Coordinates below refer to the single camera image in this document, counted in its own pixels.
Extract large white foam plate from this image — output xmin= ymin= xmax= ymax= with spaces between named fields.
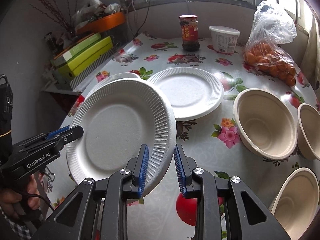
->
xmin=66 ymin=78 xmax=176 ymax=196

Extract striped grey box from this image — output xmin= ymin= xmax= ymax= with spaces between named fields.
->
xmin=67 ymin=49 xmax=117 ymax=92

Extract beige paper bowl back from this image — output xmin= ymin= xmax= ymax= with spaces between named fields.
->
xmin=233 ymin=88 xmax=297 ymax=160

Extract dried red branch decoration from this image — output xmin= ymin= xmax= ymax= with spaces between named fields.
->
xmin=30 ymin=0 xmax=75 ymax=36

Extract person's left hand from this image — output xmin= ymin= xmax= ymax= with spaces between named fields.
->
xmin=0 ymin=175 xmax=41 ymax=219

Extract beige paper bowl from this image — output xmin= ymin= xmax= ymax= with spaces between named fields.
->
xmin=233 ymin=88 xmax=297 ymax=160
xmin=269 ymin=167 xmax=319 ymax=239
xmin=297 ymin=103 xmax=319 ymax=160

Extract chili sauce glass jar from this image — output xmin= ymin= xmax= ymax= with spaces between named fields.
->
xmin=179 ymin=15 xmax=200 ymax=52

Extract black power cable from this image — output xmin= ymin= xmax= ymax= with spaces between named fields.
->
xmin=126 ymin=0 xmax=153 ymax=41

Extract orange tray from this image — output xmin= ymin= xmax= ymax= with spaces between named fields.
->
xmin=76 ymin=11 xmax=125 ymax=35

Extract plastic bag of oranges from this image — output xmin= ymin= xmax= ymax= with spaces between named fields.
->
xmin=244 ymin=1 xmax=297 ymax=87

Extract floral fruit tablecloth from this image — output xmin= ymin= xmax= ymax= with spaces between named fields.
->
xmin=44 ymin=31 xmax=320 ymax=240

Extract green white box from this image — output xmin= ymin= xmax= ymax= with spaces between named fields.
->
xmin=51 ymin=33 xmax=101 ymax=67

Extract white plastic tub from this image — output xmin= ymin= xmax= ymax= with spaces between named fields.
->
xmin=209 ymin=26 xmax=240 ymax=55

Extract white plastic bags pile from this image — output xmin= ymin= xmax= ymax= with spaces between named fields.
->
xmin=72 ymin=0 xmax=121 ymax=30

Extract lime green box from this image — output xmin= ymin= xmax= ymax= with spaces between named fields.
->
xmin=57 ymin=36 xmax=113 ymax=80

